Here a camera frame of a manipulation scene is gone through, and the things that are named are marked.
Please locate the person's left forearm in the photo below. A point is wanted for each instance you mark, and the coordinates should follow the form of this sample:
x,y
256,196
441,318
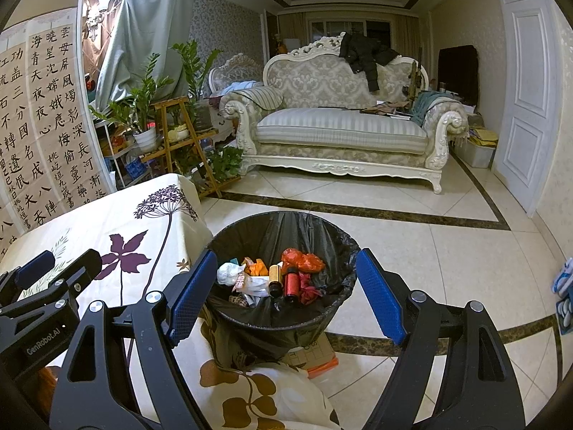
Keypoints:
x,y
47,389

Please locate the yellow white planter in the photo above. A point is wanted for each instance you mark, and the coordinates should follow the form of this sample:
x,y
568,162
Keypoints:
x,y
179,132

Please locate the small green pothos plant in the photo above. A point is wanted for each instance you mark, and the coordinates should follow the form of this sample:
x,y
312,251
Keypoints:
x,y
226,161

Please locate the calligraphy wall hanging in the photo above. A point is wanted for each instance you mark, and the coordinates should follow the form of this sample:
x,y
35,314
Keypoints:
x,y
40,143

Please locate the wooden plant stand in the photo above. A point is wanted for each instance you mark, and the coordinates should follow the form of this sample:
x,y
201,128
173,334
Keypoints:
x,y
170,102

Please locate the blue plastic crate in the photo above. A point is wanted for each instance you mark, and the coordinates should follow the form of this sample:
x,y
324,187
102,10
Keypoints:
x,y
134,170

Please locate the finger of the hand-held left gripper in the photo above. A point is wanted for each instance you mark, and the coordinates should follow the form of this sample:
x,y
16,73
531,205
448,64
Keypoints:
x,y
83,268
36,263

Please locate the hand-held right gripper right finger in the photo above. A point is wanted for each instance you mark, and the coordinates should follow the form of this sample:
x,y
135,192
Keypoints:
x,y
380,295

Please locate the white metal shelf rack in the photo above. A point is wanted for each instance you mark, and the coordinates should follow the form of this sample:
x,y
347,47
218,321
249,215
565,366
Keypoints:
x,y
109,154

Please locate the cream carved armchair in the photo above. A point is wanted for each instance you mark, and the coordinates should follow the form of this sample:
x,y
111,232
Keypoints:
x,y
237,65

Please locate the dark red wrapper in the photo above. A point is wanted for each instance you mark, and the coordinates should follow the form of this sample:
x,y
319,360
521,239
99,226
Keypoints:
x,y
309,289

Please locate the white panelled door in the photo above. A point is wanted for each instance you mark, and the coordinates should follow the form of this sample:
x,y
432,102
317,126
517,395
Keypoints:
x,y
523,98

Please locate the dark covered screen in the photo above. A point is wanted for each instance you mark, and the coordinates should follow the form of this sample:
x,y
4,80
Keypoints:
x,y
456,71

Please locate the white tissue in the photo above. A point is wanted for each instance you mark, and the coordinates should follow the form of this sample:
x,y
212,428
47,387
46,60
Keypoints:
x,y
228,273

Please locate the crystal wall lamp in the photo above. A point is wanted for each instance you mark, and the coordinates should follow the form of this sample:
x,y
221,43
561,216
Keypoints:
x,y
100,13

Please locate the floral tablecloth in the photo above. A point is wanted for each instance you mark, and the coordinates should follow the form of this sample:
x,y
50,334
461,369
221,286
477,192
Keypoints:
x,y
134,215

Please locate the red bottle with black cap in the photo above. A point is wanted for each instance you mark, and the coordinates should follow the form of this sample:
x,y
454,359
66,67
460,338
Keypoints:
x,y
292,284

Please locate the tall leafy plant dark pot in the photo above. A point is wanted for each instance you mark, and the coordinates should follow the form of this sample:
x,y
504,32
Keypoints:
x,y
203,118

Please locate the pile of papers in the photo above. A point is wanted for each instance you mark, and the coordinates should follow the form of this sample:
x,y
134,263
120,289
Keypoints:
x,y
389,109

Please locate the leafy plant in white pot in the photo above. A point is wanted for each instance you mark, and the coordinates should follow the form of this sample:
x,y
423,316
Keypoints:
x,y
145,139

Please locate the black jacket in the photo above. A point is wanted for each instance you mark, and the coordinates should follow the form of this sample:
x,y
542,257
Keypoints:
x,y
362,51

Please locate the yellow label brown bottle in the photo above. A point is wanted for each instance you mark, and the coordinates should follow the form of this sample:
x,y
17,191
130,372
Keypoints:
x,y
275,280

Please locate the dark brown upright object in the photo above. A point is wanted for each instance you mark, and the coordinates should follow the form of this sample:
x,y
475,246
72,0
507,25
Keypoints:
x,y
414,78

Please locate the black bin with black bag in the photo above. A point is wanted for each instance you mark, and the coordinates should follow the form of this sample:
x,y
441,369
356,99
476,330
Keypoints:
x,y
277,327

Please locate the red-orange plastic bag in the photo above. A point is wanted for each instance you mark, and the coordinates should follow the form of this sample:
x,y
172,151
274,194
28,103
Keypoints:
x,y
302,260

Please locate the grey storage box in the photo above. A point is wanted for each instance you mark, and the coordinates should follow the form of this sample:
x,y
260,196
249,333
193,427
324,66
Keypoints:
x,y
476,154

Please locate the grey-green curtain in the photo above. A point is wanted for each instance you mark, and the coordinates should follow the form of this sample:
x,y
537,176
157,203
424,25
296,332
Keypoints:
x,y
143,22

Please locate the cardboard box with orange edge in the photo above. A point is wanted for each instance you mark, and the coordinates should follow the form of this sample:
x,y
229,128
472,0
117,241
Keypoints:
x,y
313,358

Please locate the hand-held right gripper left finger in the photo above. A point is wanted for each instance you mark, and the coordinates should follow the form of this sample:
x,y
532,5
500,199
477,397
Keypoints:
x,y
190,295

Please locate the teal blanket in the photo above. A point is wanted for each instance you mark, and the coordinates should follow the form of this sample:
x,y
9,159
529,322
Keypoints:
x,y
425,105

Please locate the cream carved sofa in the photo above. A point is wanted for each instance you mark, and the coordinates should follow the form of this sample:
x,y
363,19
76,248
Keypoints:
x,y
335,130

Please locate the small checkered wrapper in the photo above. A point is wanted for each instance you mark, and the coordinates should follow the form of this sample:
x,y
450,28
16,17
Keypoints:
x,y
236,299

